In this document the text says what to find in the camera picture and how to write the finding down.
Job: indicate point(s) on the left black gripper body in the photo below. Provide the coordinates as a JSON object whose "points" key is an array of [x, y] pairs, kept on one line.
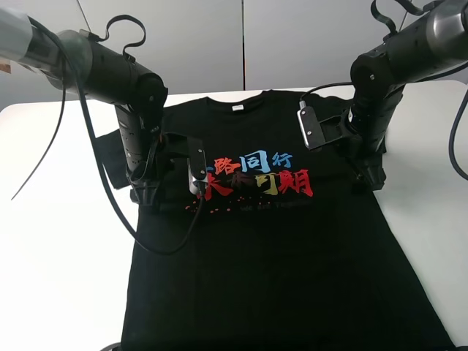
{"points": [[141, 138]]}

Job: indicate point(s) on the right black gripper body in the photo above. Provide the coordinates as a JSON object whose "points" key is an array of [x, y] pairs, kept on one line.
{"points": [[360, 130]]}

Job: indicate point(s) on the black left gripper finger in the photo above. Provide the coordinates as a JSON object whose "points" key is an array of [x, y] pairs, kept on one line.
{"points": [[145, 193]]}

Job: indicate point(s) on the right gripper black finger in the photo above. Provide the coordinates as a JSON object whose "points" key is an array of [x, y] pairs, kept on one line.
{"points": [[359, 181], [375, 174]]}

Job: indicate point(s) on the black printed t-shirt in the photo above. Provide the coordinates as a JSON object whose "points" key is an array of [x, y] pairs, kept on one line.
{"points": [[284, 254]]}

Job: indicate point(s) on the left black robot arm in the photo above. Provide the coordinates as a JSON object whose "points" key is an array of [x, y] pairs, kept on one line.
{"points": [[77, 61]]}

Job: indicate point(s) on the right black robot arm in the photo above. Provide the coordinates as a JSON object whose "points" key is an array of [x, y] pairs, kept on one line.
{"points": [[433, 45]]}

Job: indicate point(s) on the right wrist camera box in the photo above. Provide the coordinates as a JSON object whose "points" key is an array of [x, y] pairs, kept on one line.
{"points": [[311, 130]]}

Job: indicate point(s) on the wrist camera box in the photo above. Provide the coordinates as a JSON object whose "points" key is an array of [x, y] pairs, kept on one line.
{"points": [[311, 130], [198, 178]]}

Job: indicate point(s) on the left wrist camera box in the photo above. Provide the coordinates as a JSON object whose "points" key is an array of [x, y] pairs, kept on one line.
{"points": [[198, 178]]}

